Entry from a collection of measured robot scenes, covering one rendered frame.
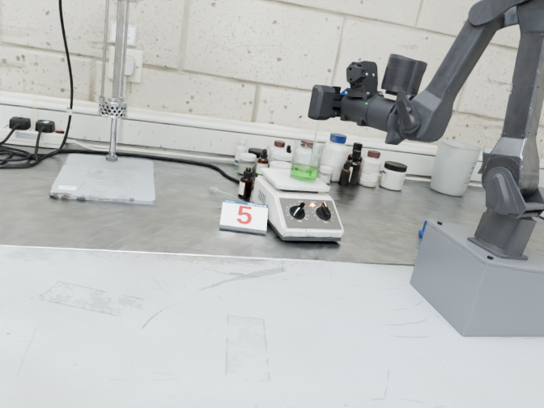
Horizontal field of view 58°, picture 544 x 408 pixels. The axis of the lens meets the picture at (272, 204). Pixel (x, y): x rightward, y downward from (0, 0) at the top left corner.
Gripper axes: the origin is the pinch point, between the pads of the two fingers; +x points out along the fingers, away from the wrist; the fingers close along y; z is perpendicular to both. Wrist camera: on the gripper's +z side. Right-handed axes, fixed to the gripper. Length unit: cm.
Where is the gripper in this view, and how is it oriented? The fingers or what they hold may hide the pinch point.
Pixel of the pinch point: (328, 99)
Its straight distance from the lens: 100.1
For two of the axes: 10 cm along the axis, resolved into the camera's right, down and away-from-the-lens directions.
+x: -6.3, -3.4, 6.9
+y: -7.6, 0.9, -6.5
